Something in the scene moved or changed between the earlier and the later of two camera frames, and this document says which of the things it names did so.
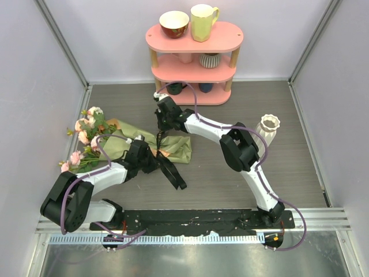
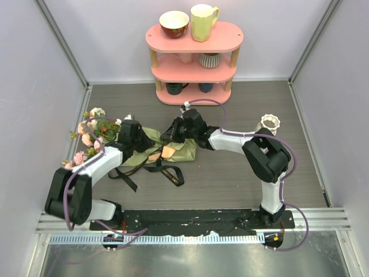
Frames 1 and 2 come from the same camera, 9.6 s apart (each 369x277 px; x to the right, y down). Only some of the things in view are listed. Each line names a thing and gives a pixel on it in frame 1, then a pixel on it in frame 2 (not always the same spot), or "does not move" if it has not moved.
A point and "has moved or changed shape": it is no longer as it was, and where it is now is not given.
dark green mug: x=174 y=89 does not move
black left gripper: x=154 y=163 to x=147 y=142
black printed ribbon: x=153 y=163 has moved or changed shape
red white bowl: x=174 y=23 does not move
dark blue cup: x=206 y=88 does not move
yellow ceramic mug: x=203 y=17 does not move
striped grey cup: x=210 y=60 does not move
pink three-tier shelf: x=195 y=73 does not move
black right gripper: x=161 y=126 to x=172 y=134
